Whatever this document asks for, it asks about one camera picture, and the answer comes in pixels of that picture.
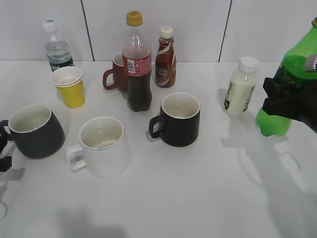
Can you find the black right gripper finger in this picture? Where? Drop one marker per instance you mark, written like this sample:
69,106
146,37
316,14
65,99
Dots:
288,101

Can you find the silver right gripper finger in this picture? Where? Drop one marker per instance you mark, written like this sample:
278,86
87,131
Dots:
311,64

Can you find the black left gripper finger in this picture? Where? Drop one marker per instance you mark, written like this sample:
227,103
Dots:
6,161

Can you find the green sprite bottle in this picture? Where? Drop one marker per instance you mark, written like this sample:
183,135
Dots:
292,71

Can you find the dark gray round mug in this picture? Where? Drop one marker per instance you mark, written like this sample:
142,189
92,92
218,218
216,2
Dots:
35,130

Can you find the yellow paper cup stack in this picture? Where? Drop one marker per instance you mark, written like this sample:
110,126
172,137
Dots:
69,83

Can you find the white milk bottle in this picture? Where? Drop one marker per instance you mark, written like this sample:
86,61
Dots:
241,86

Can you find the white ceramic mug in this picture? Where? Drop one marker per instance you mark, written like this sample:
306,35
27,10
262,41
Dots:
103,148

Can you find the clear water bottle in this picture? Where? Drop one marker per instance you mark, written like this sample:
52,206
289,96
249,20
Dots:
57,49

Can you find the black ceramic mug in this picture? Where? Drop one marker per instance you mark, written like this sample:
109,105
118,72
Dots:
178,121

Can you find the brown coffee drink bottle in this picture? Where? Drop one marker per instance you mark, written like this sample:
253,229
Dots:
166,59

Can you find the dark red ceramic mug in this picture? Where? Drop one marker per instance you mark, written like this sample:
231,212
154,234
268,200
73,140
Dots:
117,71

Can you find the cola bottle yellow cap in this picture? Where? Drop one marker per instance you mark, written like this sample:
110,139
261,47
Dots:
136,55

